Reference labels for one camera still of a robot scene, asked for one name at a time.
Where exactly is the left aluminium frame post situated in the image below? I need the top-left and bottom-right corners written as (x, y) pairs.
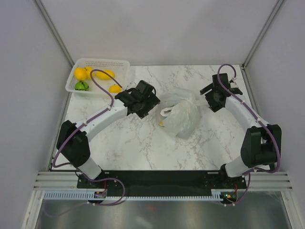
top-left (32, 0), bottom-right (74, 67)

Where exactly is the large yellow fake lemon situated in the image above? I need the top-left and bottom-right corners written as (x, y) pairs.
top-left (74, 67), bottom-right (87, 81)

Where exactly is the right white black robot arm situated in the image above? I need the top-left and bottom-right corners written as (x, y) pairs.
top-left (200, 73), bottom-right (282, 188)

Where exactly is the white lemon-print plastic bag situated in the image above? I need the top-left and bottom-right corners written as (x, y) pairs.
top-left (155, 88), bottom-right (207, 139)

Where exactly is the green black-striped fake fruit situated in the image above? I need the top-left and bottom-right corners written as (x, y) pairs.
top-left (74, 81), bottom-right (90, 91)

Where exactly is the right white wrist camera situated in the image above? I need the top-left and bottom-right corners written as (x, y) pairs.
top-left (229, 77), bottom-right (239, 88)

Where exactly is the small yellow fake citrus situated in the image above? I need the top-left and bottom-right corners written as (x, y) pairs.
top-left (109, 84), bottom-right (122, 94)

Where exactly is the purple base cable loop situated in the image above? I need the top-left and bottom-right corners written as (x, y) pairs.
top-left (89, 176), bottom-right (129, 207)

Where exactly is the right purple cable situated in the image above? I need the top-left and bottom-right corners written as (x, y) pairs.
top-left (218, 63), bottom-right (282, 178)

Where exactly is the right aluminium frame post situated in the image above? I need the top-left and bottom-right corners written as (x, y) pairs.
top-left (241, 0), bottom-right (286, 71)

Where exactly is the aluminium frame post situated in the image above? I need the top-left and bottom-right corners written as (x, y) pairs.
top-left (32, 0), bottom-right (74, 67)
top-left (241, 0), bottom-right (286, 71)

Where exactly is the white slotted cable duct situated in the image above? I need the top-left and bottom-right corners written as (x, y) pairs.
top-left (43, 190), bottom-right (224, 201)

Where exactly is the white plastic fruit basket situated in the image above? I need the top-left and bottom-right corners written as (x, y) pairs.
top-left (65, 58), bottom-right (134, 98)

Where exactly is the small yellow fake lemon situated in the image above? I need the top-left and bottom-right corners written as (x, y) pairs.
top-left (84, 66), bottom-right (92, 79)

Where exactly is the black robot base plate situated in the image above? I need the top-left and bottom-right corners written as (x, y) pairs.
top-left (76, 169), bottom-right (248, 198)

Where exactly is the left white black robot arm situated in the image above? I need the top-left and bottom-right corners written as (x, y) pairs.
top-left (53, 80), bottom-right (160, 188)

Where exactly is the yellow fake mango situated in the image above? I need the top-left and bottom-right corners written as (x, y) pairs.
top-left (96, 70), bottom-right (115, 80)

